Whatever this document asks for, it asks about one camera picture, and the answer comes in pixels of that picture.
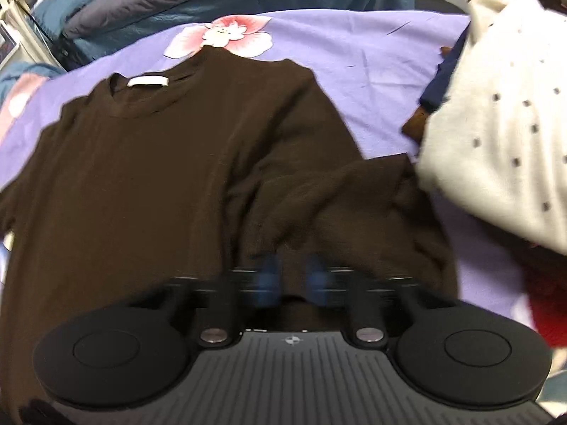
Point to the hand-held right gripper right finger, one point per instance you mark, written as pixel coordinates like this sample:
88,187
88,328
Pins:
317,282

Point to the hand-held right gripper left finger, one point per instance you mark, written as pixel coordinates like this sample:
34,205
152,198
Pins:
268,284

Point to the dark brown sweater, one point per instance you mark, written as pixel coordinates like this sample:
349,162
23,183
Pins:
146,186

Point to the small brown cloth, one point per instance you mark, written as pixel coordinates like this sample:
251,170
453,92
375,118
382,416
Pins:
415,127

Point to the purple floral blanket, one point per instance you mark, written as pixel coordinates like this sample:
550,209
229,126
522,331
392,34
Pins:
354,57

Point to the navy cloth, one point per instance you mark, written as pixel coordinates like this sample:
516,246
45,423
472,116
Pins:
438,84

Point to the red cloth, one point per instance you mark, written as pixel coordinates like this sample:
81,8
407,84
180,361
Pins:
549,301

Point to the cream dotted sweater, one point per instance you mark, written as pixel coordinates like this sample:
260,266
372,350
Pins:
500,110

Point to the blue pillowcase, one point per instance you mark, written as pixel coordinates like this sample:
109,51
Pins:
26,75

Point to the blue pillow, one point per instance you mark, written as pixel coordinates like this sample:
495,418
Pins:
66,4

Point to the white drawer unit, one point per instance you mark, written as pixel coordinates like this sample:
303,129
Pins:
11,44

